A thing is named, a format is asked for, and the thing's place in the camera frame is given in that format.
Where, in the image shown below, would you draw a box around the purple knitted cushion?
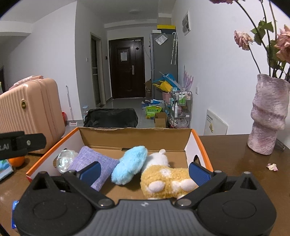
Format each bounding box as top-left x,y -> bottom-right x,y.
69,146 -> 119,191

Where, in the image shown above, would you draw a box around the yellow white plush toy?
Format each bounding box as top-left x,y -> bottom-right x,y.
140,149 -> 198,200

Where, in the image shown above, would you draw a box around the light blue fluffy plush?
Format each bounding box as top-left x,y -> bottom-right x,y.
111,146 -> 148,185

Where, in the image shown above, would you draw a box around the orange fruit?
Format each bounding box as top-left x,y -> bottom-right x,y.
8,156 -> 25,168

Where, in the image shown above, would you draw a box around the blue tissue pack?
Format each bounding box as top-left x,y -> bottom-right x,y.
0,160 -> 14,180

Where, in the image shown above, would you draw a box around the crumpled clear plastic bag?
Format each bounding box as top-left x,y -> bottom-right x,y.
56,149 -> 78,174

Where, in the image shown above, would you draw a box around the red cardboard box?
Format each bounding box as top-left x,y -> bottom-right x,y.
26,126 -> 214,202

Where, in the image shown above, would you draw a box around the pink ribbed suitcase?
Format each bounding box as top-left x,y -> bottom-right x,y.
1,78 -> 65,154

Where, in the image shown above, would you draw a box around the small blue tissue packet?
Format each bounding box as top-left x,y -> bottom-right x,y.
11,201 -> 19,231

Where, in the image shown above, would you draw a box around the black bag on floor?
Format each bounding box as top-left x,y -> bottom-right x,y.
84,108 -> 138,128

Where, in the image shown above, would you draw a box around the fallen rose petal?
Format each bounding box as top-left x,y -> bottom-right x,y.
266,163 -> 278,172

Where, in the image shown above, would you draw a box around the small cardboard box on floor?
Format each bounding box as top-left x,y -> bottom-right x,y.
154,112 -> 167,128

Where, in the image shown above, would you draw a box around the pink textured vase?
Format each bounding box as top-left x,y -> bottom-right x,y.
247,74 -> 289,155

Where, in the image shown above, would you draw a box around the dark entrance door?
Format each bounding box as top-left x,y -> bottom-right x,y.
109,37 -> 146,99

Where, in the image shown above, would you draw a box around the grey refrigerator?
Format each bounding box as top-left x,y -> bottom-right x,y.
149,29 -> 179,100

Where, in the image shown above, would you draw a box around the dried pink roses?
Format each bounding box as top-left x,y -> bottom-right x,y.
211,1 -> 289,82

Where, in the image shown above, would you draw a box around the white panel against wall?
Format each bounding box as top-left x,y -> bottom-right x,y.
204,110 -> 228,136

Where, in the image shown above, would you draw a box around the wire rack with bottles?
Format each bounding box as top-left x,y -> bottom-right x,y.
165,89 -> 193,128

